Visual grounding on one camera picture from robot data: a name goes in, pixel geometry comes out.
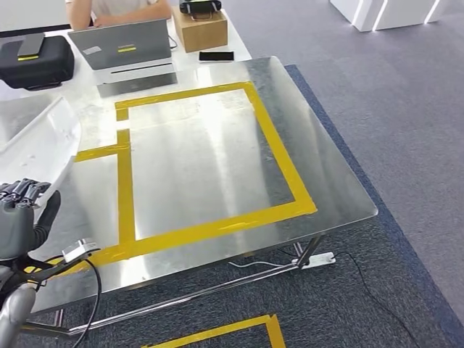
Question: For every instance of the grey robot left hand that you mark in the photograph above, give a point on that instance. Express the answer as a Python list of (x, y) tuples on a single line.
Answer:
[(16, 230)]

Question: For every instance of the white plastic car part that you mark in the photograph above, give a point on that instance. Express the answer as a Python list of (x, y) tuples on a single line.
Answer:
[(40, 144)]

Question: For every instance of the steel workbench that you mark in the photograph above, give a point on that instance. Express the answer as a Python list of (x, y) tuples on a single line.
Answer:
[(217, 168)]

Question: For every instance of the black zip case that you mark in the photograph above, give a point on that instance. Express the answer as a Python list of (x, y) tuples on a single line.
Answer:
[(43, 67)]

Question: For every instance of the grey device with yellow stripe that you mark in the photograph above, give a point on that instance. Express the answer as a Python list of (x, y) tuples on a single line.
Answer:
[(31, 44)]

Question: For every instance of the white panel with black edge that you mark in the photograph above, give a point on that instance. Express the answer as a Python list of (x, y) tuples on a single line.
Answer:
[(32, 14)]

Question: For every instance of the grey laptop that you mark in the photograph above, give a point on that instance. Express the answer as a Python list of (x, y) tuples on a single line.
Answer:
[(119, 45)]

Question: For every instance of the person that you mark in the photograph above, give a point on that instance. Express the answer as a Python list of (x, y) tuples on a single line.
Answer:
[(79, 14)]

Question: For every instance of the white desk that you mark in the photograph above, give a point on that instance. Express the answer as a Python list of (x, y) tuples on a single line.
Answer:
[(188, 60)]

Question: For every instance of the cardboard box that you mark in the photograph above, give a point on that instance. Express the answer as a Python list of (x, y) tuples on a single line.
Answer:
[(203, 33)]

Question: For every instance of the black smartphone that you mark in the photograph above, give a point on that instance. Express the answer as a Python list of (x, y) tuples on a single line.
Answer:
[(216, 56)]

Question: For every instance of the black headset device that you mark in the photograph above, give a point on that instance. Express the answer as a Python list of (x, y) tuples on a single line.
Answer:
[(199, 6)]

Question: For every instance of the white power strip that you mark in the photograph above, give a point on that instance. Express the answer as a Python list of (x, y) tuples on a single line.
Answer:
[(321, 260)]

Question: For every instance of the white block with light strip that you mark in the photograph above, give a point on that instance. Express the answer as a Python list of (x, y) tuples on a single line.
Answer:
[(406, 12), (362, 14)]

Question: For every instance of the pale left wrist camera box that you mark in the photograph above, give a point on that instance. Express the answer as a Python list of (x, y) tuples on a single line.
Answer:
[(78, 249)]

